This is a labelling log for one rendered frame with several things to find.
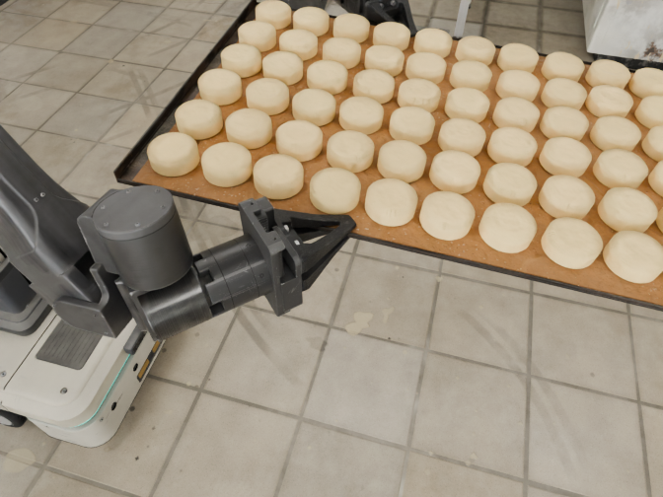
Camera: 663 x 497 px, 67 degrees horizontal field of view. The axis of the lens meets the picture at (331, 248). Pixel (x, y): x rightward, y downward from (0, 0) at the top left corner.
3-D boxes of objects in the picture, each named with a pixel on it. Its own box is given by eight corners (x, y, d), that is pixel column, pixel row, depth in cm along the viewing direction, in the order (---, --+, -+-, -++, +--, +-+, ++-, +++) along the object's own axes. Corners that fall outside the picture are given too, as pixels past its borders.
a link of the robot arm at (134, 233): (124, 259, 49) (62, 326, 43) (75, 158, 42) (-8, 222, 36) (231, 281, 46) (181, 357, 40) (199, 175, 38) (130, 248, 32)
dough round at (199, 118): (215, 108, 58) (212, 94, 56) (229, 134, 55) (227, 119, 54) (172, 118, 56) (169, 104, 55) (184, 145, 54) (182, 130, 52)
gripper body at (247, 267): (291, 243, 40) (203, 279, 37) (296, 311, 48) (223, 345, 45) (257, 192, 43) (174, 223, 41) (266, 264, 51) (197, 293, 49)
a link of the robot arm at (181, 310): (136, 317, 45) (152, 361, 41) (108, 260, 40) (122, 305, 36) (208, 286, 47) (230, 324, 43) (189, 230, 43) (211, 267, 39)
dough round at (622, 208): (619, 241, 48) (629, 227, 47) (586, 205, 51) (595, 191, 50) (658, 229, 50) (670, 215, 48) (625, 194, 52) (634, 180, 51)
